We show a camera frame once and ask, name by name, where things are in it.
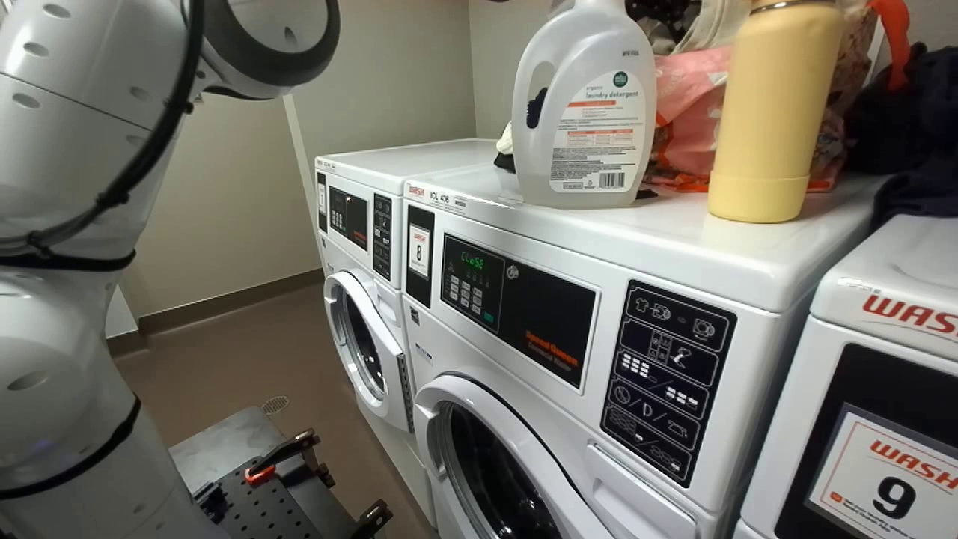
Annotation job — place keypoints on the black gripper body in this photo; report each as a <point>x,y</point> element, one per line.
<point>662,18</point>

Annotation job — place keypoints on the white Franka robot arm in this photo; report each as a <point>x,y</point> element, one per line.
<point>62,377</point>

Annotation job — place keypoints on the pink plastic bag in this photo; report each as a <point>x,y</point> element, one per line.
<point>689,109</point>

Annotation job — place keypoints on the white washing machine, black panels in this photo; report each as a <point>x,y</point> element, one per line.
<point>661,250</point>

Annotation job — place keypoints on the white washing machine number nine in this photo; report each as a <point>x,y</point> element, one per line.
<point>878,287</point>

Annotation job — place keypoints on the small white washing machine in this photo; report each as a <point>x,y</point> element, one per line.
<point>349,181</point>

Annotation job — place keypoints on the white detergent bottle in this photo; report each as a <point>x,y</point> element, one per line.
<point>586,109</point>

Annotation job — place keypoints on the yellow cylindrical bottle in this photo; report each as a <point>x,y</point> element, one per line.
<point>774,109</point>

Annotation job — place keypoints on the dark navy garment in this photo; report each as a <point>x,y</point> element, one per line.
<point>914,121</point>

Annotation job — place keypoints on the round door of small washer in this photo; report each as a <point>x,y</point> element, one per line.
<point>372,329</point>

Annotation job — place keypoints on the round door of large washer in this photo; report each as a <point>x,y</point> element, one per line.
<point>519,438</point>

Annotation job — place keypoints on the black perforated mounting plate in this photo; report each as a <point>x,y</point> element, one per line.
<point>258,512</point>

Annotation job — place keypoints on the grey metal base plate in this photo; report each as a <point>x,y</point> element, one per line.
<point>227,438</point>

